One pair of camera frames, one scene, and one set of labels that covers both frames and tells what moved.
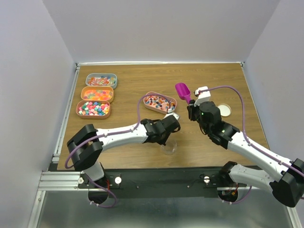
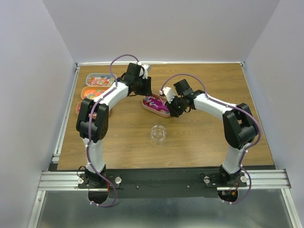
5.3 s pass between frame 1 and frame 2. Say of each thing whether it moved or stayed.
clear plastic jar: moved
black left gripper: moved
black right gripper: moved
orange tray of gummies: stayed
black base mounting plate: stayed
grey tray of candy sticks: stayed
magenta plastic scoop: moved
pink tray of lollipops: stayed
